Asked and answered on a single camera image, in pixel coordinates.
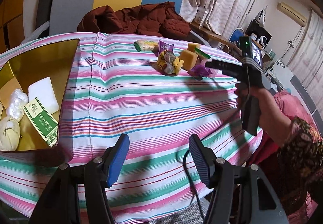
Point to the yellow patterned snack bag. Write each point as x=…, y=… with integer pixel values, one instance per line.
x=167, y=62

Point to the purple candy packet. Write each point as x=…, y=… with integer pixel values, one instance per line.
x=165, y=47

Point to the dark red padded jacket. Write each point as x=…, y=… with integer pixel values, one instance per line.
x=131, y=19

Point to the wooden desk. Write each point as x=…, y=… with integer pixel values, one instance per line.
x=214, y=34

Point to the striped pink green tablecloth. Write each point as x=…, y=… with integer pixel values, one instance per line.
x=138, y=113

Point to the steam iron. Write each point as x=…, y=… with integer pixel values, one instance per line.
x=262, y=14

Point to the gold square tin box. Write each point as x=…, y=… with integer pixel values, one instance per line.
x=37, y=62

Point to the purple crinkled wrapper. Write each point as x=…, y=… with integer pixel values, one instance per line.
x=200, y=70

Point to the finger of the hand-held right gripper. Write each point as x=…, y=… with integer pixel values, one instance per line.
x=222, y=65

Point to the pale yellow round pouch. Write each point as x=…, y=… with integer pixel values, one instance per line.
x=8, y=133

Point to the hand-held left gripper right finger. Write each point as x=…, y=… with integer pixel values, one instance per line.
x=201, y=161

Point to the orange wooden wardrobe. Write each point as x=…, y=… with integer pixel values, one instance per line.
x=10, y=17

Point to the white soap packet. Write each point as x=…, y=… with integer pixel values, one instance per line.
x=43, y=90

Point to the green edged snack packet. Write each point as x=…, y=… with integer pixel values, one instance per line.
x=202, y=53

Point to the pink fluffy cloth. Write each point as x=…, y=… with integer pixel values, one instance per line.
x=287, y=103

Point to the large yellow sponge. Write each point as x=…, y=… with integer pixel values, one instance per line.
x=189, y=59

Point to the green white packet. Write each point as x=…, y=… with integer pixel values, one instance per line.
x=40, y=119

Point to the person's red clothing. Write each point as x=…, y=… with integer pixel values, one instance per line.
x=263, y=150

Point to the clear plastic wad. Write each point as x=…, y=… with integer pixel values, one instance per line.
x=16, y=103

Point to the person's right hand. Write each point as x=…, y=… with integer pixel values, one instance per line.
x=265, y=103

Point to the person's right forearm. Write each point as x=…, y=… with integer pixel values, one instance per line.
x=297, y=143

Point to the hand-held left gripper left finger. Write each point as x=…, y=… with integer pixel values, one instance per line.
x=117, y=161

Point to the white carton box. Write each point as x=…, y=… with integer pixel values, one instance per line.
x=201, y=16

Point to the green yellow snack packet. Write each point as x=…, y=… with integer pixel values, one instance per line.
x=145, y=45

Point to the black speaker box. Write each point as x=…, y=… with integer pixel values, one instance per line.
x=257, y=31

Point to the beige air conditioner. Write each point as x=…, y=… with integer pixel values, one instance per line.
x=292, y=12

